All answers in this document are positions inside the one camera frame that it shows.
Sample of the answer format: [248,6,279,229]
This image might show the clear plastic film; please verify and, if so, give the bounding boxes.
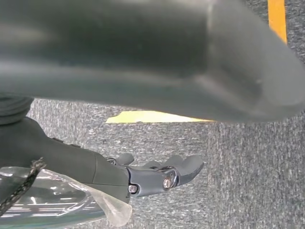
[0,167,133,229]

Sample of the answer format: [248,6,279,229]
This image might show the yellow floor tape outline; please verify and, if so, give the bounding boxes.
[105,0,288,124]

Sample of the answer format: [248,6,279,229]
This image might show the black braided strap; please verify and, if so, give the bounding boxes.
[0,158,46,217]

